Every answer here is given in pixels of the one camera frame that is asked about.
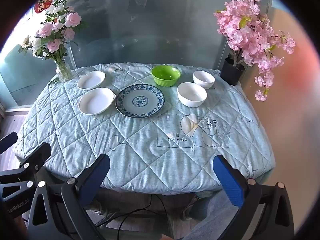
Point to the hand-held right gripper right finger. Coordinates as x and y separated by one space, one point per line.
230 182

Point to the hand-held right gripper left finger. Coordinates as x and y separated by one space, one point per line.
97 177

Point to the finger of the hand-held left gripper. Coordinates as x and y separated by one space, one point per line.
37 155
7 142

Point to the blue and white patterned plate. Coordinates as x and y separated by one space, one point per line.
140 102

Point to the large white bowl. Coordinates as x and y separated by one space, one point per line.
191 100

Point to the small white bowl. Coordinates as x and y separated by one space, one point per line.
203 80

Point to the green bowl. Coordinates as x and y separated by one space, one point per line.
165 81

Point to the person's right hand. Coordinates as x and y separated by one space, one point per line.
168 237

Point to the person's grey shoe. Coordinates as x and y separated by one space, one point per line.
190 210
97 208

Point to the light blue quilted blanket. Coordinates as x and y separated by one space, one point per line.
125 142

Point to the clear glass vase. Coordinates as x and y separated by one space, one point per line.
63 73

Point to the black plant pot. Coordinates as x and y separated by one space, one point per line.
231 75

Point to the pink and white rose bouquet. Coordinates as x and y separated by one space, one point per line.
72 20

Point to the red paper window ornament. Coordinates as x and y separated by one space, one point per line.
41 6

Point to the pink cherry blossom plant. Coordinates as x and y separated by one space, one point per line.
240 30

